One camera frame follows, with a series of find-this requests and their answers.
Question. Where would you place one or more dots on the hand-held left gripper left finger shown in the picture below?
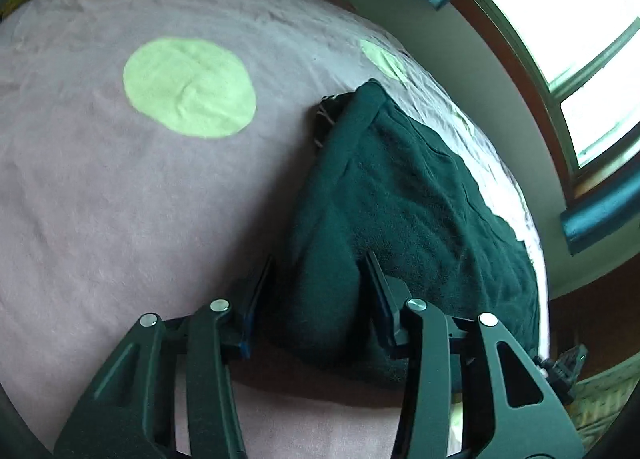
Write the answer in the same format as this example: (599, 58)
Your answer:
(253, 309)

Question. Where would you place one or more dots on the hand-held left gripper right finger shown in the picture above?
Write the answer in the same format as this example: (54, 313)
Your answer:
(382, 306)

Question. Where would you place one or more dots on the black sweater with wing print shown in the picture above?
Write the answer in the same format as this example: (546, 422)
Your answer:
(400, 199)

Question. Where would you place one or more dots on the pale patterned cloth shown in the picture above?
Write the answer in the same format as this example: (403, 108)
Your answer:
(607, 404)

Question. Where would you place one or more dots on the pink bed sheet green dots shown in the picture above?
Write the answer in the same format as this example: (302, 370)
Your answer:
(100, 189)

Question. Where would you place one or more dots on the wooden framed window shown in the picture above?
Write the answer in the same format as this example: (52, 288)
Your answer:
(575, 4)

